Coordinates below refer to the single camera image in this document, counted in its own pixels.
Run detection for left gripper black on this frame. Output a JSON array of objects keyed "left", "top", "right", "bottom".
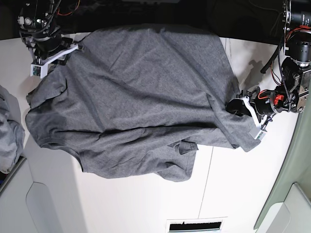
[{"left": 225, "top": 86, "right": 304, "bottom": 121}]

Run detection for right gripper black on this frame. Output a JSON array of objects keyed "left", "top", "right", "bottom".
[{"left": 20, "top": 31, "right": 84, "bottom": 66}]

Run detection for grey t-shirt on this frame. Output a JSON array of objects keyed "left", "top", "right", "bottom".
[{"left": 25, "top": 25, "right": 260, "bottom": 182}]

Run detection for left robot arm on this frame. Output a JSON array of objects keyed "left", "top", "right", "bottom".
[{"left": 226, "top": 0, "right": 311, "bottom": 120}]

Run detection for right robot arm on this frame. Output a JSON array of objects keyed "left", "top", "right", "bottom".
[{"left": 17, "top": 0, "right": 84, "bottom": 65}]

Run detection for grey clothes pile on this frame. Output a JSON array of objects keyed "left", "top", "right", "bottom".
[{"left": 0, "top": 87, "right": 25, "bottom": 174}]

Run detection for white bin right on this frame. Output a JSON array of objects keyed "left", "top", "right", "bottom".
[{"left": 252, "top": 181, "right": 311, "bottom": 233}]

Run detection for white bin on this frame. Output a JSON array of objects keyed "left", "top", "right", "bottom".
[
  {"left": 0, "top": 158, "right": 63, "bottom": 233},
  {"left": 252, "top": 181, "right": 311, "bottom": 233}
]

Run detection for white bin left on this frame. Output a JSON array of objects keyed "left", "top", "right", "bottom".
[{"left": 0, "top": 158, "right": 63, "bottom": 233}]

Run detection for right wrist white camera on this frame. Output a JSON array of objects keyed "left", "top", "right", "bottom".
[{"left": 30, "top": 63, "right": 49, "bottom": 79}]

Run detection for wrist white camera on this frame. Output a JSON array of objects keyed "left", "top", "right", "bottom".
[
  {"left": 249, "top": 125, "right": 267, "bottom": 141},
  {"left": 30, "top": 63, "right": 49, "bottom": 79}
]

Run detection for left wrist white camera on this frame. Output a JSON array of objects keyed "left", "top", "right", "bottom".
[{"left": 249, "top": 125, "right": 267, "bottom": 141}]

